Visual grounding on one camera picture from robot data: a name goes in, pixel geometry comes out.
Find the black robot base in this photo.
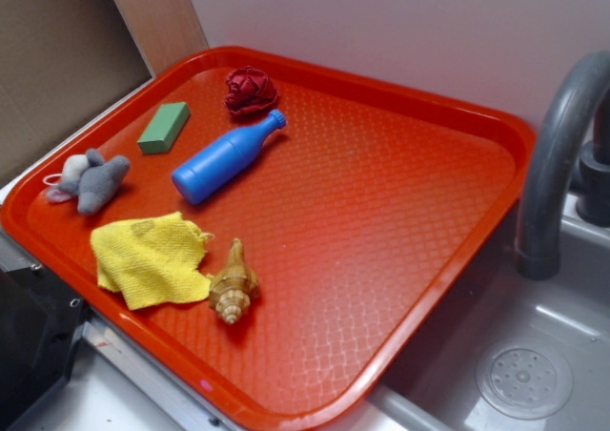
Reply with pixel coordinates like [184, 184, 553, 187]
[1, 264, 89, 430]

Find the red plastic tray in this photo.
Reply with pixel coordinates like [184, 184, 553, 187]
[1, 47, 535, 430]

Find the blue plastic bottle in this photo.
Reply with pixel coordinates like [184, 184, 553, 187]
[172, 110, 287, 205]

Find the brown conch seashell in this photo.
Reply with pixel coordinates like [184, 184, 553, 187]
[209, 238, 260, 325]

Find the red fabric rose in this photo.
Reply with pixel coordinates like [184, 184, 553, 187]
[224, 66, 279, 116]

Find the green rectangular block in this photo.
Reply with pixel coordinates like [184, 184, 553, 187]
[137, 102, 191, 154]

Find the yellow cloth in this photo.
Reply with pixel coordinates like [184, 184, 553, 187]
[90, 212, 213, 311]

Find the gray plush mouse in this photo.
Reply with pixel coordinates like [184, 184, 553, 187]
[43, 149, 131, 216]

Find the gray toy faucet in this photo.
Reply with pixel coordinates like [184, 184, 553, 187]
[515, 51, 609, 280]

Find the gray toy sink basin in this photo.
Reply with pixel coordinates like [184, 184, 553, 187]
[369, 197, 609, 430]

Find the brown cardboard panel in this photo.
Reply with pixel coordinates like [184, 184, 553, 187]
[1, 0, 207, 185]

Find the dark gray faucet handle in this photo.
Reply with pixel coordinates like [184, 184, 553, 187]
[576, 95, 609, 227]

